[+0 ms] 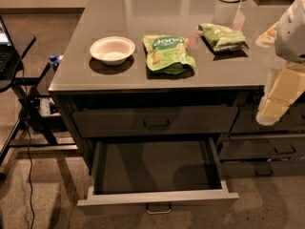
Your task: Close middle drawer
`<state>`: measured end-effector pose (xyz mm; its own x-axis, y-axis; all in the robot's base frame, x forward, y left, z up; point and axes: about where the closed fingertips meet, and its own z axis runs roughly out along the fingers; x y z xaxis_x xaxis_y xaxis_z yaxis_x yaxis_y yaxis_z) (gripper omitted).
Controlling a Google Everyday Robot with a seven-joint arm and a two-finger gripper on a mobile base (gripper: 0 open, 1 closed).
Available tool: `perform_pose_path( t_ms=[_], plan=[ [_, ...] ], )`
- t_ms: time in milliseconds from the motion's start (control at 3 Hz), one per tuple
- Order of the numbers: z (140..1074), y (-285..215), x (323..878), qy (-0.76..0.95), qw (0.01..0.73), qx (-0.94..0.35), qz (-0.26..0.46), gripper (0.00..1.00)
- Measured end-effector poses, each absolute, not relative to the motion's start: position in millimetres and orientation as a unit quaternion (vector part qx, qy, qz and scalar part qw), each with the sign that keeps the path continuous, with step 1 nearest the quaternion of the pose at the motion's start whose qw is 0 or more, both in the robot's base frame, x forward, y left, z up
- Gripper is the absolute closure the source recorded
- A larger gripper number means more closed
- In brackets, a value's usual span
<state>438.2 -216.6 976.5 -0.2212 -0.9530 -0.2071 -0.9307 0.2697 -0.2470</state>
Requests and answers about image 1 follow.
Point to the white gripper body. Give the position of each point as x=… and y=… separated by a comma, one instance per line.
x=292, y=35

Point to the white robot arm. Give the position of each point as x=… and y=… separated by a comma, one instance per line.
x=290, y=35

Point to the right grey top drawer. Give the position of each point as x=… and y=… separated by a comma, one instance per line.
x=292, y=120

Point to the folded green snack bag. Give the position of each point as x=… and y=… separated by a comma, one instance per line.
x=222, y=39

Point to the green chip bag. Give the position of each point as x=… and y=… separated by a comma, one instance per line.
x=167, y=54

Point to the grey counter cabinet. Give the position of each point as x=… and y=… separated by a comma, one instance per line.
x=231, y=78

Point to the white paper bowl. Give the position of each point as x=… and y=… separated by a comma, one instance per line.
x=113, y=50

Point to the blue cap bottle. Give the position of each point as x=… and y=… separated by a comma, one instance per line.
x=55, y=61

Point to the black side stand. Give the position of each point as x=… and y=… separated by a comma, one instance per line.
x=31, y=128

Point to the black laptop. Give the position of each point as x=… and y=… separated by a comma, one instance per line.
x=7, y=50

